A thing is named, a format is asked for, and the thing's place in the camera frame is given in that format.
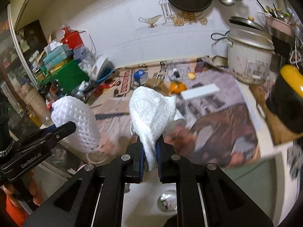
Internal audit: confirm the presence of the pink utensil holder pot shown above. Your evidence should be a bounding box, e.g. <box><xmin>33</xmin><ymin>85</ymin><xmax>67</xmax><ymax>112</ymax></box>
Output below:
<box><xmin>264</xmin><ymin>15</ymin><xmax>294</xmax><ymax>37</ymax></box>

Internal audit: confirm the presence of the orange peel with leaves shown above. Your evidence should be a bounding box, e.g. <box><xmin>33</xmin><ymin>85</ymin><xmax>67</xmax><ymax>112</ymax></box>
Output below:
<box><xmin>169</xmin><ymin>81</ymin><xmax>187</xmax><ymax>94</ymax></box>

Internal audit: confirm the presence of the printed newspaper table mat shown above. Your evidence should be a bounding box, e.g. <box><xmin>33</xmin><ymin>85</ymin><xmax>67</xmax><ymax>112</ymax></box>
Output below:
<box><xmin>92</xmin><ymin>58</ymin><xmax>260</xmax><ymax>170</ymax></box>

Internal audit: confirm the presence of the ribbed brown plastic bottle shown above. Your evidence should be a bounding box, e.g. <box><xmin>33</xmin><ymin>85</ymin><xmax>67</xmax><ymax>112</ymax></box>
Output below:
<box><xmin>19</xmin><ymin>83</ymin><xmax>53</xmax><ymax>127</ymax></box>

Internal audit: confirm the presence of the white electric rice cooker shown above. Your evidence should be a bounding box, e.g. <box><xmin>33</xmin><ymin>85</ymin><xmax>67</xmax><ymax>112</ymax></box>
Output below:
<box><xmin>226</xmin><ymin>16</ymin><xmax>274</xmax><ymax>85</ymax></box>

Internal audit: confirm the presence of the teal tissue box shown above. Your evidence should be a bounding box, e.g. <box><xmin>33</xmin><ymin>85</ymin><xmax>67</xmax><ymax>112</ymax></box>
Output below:
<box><xmin>43</xmin><ymin>44</ymin><xmax>73</xmax><ymax>71</ymax></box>

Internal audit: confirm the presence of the red canister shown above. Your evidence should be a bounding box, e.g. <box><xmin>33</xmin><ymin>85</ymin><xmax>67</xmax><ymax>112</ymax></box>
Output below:
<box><xmin>60</xmin><ymin>26</ymin><xmax>83</xmax><ymax>50</ymax></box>

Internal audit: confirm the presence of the green storage box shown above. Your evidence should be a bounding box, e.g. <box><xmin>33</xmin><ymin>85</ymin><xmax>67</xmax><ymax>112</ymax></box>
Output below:
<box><xmin>38</xmin><ymin>60</ymin><xmax>89</xmax><ymax>95</ymax></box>

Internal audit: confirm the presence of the white paper towel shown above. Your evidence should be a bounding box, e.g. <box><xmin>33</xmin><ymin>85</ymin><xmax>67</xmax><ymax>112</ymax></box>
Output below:
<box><xmin>129</xmin><ymin>86</ymin><xmax>186</xmax><ymax>172</ymax></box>

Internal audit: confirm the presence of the small dark dropper bottle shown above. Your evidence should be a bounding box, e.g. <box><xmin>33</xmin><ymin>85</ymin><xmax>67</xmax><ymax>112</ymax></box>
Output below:
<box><xmin>172</xmin><ymin>67</ymin><xmax>180</xmax><ymax>79</ymax></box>

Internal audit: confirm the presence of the black pot yellow lid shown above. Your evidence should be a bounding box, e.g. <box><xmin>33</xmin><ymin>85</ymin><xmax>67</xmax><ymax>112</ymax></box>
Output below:
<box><xmin>266</xmin><ymin>65</ymin><xmax>302</xmax><ymax>134</ymax></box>

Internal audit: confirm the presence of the white rectangular foam piece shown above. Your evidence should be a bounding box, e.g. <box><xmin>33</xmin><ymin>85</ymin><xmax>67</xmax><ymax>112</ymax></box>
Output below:
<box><xmin>180</xmin><ymin>84</ymin><xmax>220</xmax><ymax>100</ymax></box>

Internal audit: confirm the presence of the grey dish cloth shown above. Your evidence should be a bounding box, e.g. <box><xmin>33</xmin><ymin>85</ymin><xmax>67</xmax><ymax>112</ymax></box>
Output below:
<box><xmin>287</xmin><ymin>142</ymin><xmax>302</xmax><ymax>179</ymax></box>

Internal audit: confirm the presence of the wooden cutting board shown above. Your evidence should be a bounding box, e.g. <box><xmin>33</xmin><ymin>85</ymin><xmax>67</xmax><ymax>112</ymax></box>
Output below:
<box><xmin>249</xmin><ymin>85</ymin><xmax>302</xmax><ymax>145</ymax></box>

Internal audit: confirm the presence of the small orange peel scrap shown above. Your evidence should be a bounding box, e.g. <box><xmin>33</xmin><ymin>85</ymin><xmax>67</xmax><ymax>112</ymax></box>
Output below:
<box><xmin>187</xmin><ymin>72</ymin><xmax>196</xmax><ymax>80</ymax></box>

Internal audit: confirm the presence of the white foam fruit net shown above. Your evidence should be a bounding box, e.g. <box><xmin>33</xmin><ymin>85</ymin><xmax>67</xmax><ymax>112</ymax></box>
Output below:
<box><xmin>51</xmin><ymin>96</ymin><xmax>101</xmax><ymax>153</ymax></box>

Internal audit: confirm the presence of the operator left hand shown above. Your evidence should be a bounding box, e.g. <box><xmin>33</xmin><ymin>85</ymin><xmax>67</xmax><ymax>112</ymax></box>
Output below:
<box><xmin>2</xmin><ymin>171</ymin><xmax>44</xmax><ymax>208</ymax></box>

